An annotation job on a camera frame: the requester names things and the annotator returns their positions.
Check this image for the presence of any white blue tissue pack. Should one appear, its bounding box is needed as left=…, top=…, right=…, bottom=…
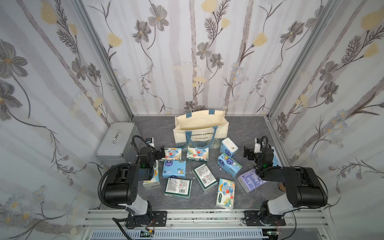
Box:
left=220, top=138, right=239, bottom=158

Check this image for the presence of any purple tissue pack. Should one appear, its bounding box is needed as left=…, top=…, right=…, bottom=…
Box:
left=238, top=169, right=267, bottom=193

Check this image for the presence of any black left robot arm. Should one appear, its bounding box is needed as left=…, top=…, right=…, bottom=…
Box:
left=97, top=135, right=166, bottom=225

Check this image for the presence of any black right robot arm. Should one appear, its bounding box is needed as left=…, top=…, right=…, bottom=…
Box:
left=244, top=136, right=328, bottom=226

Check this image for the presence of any elephant tissue pack by bag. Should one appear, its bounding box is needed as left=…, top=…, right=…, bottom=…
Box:
left=187, top=146, right=209, bottom=163

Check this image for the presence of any cream canvas tote bag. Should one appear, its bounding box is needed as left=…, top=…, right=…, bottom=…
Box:
left=173, top=110, right=229, bottom=149

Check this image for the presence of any elephant tissue pack far left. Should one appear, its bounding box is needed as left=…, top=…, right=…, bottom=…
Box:
left=161, top=148, right=182, bottom=162

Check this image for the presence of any blue tissue pack centre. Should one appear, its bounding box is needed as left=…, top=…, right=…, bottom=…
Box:
left=162, top=160, right=187, bottom=179

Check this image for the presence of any blue face mask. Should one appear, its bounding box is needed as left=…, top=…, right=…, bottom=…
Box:
left=272, top=147, right=283, bottom=167

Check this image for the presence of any elephant tissue pack left upright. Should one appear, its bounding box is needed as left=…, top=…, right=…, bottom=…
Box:
left=143, top=160, right=160, bottom=188

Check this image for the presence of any grey metal box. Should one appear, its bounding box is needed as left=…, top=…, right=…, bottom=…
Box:
left=95, top=122, right=140, bottom=167

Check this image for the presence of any green barcode tissue pack left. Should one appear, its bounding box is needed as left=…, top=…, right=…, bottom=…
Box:
left=165, top=178, right=192, bottom=199

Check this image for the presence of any green barcode tissue pack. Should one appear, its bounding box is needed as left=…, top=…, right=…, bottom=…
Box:
left=165, top=178, right=192, bottom=199
left=193, top=164, right=219, bottom=192

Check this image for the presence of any elephant tissue pack front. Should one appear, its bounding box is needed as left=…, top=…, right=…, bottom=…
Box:
left=215, top=179, right=236, bottom=210

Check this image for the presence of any green barcode tissue pack centre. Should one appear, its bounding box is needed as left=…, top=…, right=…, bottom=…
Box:
left=193, top=164, right=219, bottom=192

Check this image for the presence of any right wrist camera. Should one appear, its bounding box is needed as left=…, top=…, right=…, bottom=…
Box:
left=254, top=138, right=263, bottom=154

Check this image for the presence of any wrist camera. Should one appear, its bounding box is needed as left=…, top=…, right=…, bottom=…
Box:
left=145, top=137, right=155, bottom=148
left=254, top=138, right=263, bottom=154

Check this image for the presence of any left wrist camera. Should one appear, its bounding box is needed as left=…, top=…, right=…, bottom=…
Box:
left=145, top=137, right=155, bottom=148

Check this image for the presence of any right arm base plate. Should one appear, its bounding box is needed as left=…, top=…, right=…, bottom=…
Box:
left=243, top=210, right=286, bottom=227

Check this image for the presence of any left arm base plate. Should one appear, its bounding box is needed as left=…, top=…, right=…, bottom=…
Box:
left=125, top=211, right=168, bottom=229

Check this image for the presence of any aluminium mounting rail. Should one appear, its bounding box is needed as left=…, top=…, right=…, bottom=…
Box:
left=80, top=208, right=329, bottom=230

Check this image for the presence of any white slotted cable duct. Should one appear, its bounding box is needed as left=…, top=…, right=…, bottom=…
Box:
left=89, top=229, right=269, bottom=240

